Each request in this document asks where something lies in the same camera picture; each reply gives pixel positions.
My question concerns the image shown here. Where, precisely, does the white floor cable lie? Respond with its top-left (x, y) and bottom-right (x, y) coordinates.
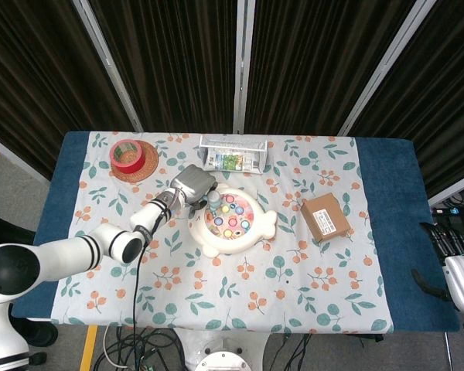
top-left (102, 326), bottom-right (132, 368)

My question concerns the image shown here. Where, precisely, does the white fish-shaped toy game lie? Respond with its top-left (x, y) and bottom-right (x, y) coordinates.
top-left (188, 187), bottom-right (278, 258)

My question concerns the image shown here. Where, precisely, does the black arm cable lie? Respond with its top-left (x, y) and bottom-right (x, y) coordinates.
top-left (131, 192), bottom-right (179, 349)

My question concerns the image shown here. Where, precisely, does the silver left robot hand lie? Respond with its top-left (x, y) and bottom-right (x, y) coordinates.
top-left (169, 164), bottom-right (220, 206)

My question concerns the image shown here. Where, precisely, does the dark folding screen panel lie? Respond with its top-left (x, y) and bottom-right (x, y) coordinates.
top-left (235, 0), bottom-right (426, 136)
top-left (338, 0), bottom-right (464, 206)
top-left (73, 0), bottom-right (244, 134)
top-left (0, 0), bottom-right (144, 182)

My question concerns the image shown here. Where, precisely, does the floral fruit print tablecloth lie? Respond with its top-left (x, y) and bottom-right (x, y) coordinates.
top-left (49, 131), bottom-right (395, 335)

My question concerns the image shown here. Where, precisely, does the red tape roll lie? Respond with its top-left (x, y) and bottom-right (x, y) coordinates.
top-left (108, 138), bottom-right (145, 175)

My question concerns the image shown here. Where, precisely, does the printed snack packet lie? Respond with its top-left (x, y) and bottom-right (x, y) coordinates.
top-left (205, 151), bottom-right (262, 173)

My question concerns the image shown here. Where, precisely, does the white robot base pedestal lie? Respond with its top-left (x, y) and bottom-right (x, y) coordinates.
top-left (177, 328), bottom-right (271, 371)

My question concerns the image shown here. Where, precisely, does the black floor cable bundle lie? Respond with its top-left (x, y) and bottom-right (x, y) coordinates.
top-left (96, 328), bottom-right (186, 371)

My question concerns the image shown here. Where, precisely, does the brown cardboard box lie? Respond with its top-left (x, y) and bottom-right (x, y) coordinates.
top-left (300, 192), bottom-right (353, 243)

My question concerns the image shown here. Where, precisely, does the blue table cover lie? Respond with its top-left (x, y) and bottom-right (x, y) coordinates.
top-left (11, 130), bottom-right (461, 333)

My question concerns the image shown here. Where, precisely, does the light blue toy hammer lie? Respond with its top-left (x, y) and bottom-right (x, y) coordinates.
top-left (200, 190), bottom-right (222, 216)

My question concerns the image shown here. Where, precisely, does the black power strip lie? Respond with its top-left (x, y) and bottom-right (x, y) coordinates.
top-left (431, 206), bottom-right (464, 217)

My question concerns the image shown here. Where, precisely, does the woven rattan coaster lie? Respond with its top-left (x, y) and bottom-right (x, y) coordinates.
top-left (110, 139), bottom-right (161, 184)

